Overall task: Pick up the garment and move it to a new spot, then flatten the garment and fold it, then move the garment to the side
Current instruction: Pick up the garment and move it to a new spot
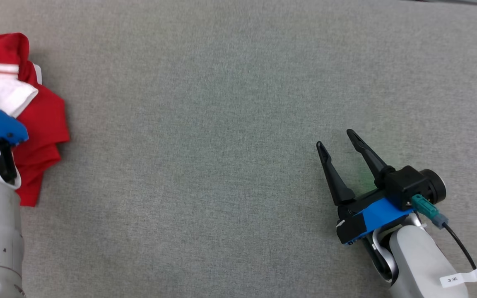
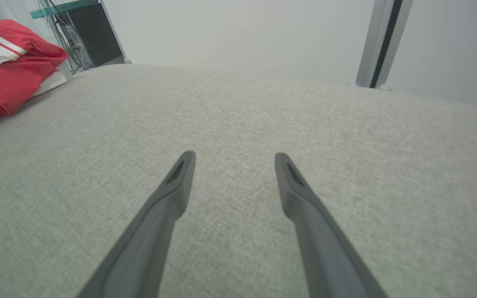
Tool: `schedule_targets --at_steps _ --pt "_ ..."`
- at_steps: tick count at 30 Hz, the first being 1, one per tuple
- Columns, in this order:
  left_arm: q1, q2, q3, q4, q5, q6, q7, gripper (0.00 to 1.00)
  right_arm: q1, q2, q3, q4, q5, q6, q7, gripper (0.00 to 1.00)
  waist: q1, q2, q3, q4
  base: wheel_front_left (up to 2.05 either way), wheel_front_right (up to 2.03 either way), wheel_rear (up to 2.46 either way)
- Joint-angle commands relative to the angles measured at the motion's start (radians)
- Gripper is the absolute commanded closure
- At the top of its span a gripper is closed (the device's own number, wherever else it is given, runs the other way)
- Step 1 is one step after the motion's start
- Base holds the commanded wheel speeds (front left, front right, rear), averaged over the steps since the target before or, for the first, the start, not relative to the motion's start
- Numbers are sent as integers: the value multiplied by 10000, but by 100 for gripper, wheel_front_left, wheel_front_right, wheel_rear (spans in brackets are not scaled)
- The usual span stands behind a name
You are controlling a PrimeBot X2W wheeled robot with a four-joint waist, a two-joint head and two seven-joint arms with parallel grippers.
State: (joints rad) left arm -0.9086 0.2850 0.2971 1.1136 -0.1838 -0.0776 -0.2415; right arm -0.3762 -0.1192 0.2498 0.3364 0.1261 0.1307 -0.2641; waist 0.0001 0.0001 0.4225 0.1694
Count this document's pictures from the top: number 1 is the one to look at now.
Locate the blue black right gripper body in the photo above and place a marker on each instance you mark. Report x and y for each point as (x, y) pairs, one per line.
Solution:
(381, 215)

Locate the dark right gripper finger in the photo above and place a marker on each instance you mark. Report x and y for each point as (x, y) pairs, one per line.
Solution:
(336, 182)
(369, 157)

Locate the red shorts with white trim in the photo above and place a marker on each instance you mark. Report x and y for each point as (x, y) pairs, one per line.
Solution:
(44, 120)

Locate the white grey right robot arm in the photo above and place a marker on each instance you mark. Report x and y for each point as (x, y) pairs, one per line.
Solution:
(416, 260)

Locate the grey fabric table cover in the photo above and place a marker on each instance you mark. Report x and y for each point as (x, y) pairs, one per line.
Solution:
(222, 124)

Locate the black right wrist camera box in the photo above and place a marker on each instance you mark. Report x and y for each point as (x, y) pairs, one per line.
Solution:
(404, 182)

